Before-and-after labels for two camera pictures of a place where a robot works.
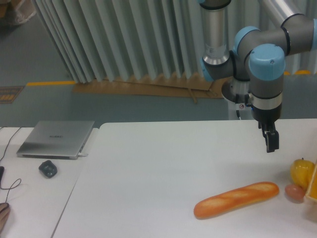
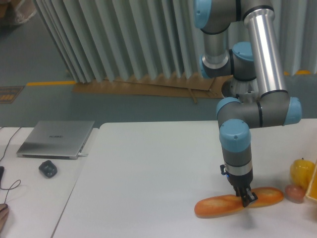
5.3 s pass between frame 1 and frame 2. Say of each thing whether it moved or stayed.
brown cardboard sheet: stayed
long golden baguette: moved
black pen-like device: stayed
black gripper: moved
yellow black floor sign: stayed
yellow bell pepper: stayed
